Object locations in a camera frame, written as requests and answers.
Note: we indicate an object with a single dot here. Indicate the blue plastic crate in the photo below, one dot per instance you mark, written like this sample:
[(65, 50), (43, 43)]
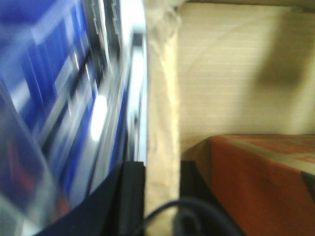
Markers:
[(62, 96)]

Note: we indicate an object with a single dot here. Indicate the large torn cardboard box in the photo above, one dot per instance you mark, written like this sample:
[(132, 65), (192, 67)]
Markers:
[(222, 67)]

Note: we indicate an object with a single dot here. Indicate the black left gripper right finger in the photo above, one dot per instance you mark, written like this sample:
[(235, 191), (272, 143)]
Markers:
[(193, 186)]

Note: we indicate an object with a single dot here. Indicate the cardboard box red print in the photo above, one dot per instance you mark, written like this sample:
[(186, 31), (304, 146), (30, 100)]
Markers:
[(265, 182)]

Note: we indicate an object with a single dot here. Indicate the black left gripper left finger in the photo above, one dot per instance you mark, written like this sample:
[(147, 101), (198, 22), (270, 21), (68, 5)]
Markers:
[(115, 208)]

